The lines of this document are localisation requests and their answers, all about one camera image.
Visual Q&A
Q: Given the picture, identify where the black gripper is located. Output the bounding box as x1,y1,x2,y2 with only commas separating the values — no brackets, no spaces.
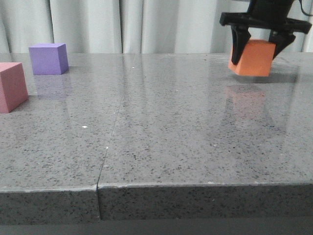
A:
220,0,312,65

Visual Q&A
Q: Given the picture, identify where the white pleated curtain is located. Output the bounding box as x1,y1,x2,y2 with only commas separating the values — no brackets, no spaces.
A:
0,0,313,54

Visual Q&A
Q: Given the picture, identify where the pink foam cube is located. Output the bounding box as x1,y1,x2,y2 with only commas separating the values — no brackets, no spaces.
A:
0,62,28,113

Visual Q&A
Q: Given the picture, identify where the purple foam cube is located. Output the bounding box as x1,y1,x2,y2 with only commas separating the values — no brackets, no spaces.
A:
29,43,69,75

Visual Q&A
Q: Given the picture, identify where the orange foam cube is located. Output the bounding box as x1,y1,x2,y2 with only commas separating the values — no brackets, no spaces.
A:
228,39,276,77

